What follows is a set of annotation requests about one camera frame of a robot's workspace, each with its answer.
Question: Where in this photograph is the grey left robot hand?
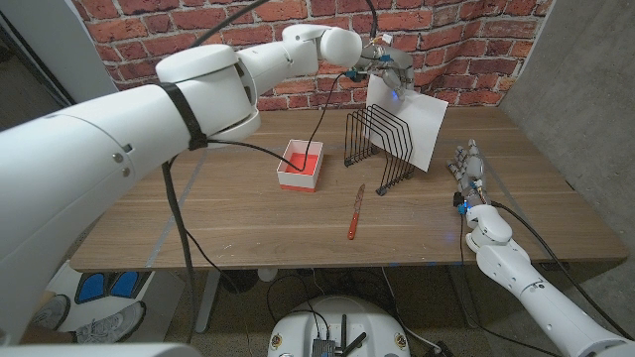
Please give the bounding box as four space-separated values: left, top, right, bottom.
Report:
355 43 416 103

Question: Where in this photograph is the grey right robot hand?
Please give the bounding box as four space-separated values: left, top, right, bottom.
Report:
445 138 493 215

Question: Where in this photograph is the white paper file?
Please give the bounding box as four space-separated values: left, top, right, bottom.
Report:
365 73 449 174

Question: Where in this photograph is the red and white box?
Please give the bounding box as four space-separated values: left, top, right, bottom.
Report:
276 139 325 193

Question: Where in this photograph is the black box with antennas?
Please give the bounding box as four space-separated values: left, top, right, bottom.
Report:
311 313 368 357

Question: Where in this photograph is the red brick printed backdrop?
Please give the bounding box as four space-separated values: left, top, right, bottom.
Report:
71 0 555 144

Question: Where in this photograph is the white table leg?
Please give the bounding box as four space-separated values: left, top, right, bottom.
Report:
194 269 223 334
448 265 481 330

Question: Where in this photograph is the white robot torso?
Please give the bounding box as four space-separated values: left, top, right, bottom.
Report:
266 295 412 357

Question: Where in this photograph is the white mat with blue footprints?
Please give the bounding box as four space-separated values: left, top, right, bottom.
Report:
44 260 186 343

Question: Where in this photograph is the grey sneaker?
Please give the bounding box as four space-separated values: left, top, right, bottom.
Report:
32 294 71 328
73 300 147 344

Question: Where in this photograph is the person's leg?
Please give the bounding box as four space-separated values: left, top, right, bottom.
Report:
19 326 76 345

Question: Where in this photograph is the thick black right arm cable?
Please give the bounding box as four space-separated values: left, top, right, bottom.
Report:
490 199 634 342

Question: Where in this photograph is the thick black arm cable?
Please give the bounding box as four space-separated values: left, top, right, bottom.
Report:
159 0 272 344
490 199 634 342

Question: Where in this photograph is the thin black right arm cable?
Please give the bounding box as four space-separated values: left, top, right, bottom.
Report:
456 213 565 357

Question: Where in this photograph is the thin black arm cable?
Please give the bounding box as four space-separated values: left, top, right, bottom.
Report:
456 213 565 357
205 68 359 174

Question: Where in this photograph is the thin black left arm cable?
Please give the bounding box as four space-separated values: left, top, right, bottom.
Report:
205 68 359 174

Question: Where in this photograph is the black wire file holder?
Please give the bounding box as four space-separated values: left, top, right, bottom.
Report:
343 103 417 197

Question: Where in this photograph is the red-handled knife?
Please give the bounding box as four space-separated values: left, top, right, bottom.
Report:
346 183 367 241

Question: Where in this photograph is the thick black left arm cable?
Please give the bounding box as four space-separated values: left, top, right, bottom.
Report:
159 0 272 344

